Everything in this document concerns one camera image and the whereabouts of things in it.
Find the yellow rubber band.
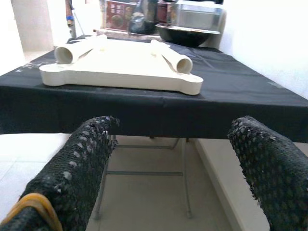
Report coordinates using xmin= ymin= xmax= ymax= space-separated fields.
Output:
xmin=1 ymin=192 xmax=64 ymax=231

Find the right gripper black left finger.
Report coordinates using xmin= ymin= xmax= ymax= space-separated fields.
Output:
xmin=0 ymin=117 xmax=120 ymax=231

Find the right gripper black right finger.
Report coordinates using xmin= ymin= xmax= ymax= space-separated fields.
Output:
xmin=228 ymin=115 xmax=308 ymax=231

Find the grey metal folding table frame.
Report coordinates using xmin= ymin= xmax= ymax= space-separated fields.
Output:
xmin=94 ymin=135 xmax=193 ymax=221

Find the black tablecloth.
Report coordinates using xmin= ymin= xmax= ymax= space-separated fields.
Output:
xmin=0 ymin=36 xmax=308 ymax=143

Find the clear plastic storage box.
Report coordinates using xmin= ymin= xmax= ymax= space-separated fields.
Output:
xmin=175 ymin=2 xmax=224 ymax=34

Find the white plastic children table top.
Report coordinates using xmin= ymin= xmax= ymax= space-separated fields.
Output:
xmin=39 ymin=36 xmax=204 ymax=96

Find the black shiny bag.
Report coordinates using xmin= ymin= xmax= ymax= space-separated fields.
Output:
xmin=128 ymin=11 xmax=157 ymax=35

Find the black wok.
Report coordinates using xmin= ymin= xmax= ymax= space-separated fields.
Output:
xmin=155 ymin=23 xmax=212 ymax=48

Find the broom stick with blue tape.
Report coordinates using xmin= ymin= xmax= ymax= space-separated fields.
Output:
xmin=65 ymin=0 xmax=76 ymax=37

